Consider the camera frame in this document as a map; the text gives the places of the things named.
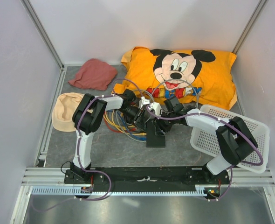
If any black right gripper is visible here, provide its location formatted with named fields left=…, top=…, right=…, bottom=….
left=151, top=110, right=176, bottom=136

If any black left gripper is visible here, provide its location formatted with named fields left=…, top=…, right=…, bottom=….
left=118, top=106, right=147, bottom=133

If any black network switch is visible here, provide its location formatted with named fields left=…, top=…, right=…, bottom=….
left=146, top=120, right=166, bottom=148

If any grey ethernet cable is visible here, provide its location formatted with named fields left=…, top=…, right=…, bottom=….
left=115, top=78, right=202, bottom=140

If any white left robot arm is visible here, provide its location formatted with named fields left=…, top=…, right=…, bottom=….
left=70, top=89, right=146, bottom=183

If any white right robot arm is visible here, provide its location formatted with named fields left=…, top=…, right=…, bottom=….
left=146, top=97, right=264, bottom=184

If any white plastic basket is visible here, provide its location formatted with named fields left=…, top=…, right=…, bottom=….
left=190, top=105, right=270, bottom=174

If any red cloth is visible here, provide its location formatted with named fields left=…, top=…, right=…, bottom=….
left=68, top=58, right=117, bottom=91

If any orange Mickey Mouse pillow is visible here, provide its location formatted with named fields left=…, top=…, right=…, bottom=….
left=114, top=46, right=237, bottom=110

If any peach bucket hat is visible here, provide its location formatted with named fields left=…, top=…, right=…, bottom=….
left=52, top=92, right=84, bottom=132

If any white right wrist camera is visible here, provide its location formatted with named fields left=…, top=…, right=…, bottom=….
left=148, top=102, right=162, bottom=117

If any blue ethernet cable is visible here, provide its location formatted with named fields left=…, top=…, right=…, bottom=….
left=114, top=112, right=147, bottom=142

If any yellow ethernet cable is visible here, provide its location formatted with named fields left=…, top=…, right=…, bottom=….
left=103, top=109, right=146, bottom=137

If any red ethernet cable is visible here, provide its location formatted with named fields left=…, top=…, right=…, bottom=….
left=103, top=112, right=138, bottom=133

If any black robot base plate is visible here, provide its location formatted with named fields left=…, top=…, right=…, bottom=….
left=64, top=166, right=229, bottom=191

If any grey slotted cable duct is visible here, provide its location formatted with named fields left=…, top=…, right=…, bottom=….
left=32, top=186, right=207, bottom=196

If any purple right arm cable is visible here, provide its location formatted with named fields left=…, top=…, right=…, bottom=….
left=146, top=105, right=264, bottom=203

